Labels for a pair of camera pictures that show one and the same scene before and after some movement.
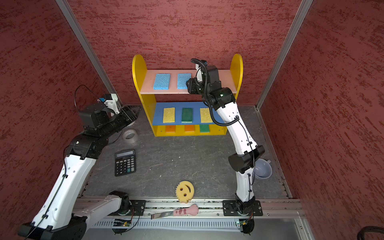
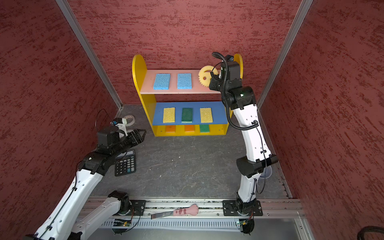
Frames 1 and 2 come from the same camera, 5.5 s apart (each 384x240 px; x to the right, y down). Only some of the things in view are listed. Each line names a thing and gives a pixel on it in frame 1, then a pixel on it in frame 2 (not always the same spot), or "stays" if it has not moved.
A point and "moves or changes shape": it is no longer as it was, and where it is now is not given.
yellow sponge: [205, 116] stays
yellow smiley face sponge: [184, 191] moves or changes shape
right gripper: [193, 86] -> [216, 78]
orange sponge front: [188, 128] stays
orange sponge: [170, 128] stays
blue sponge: [161, 81] stays
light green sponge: [204, 128] stays
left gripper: [129, 114] -> [138, 136]
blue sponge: [182, 79] stays
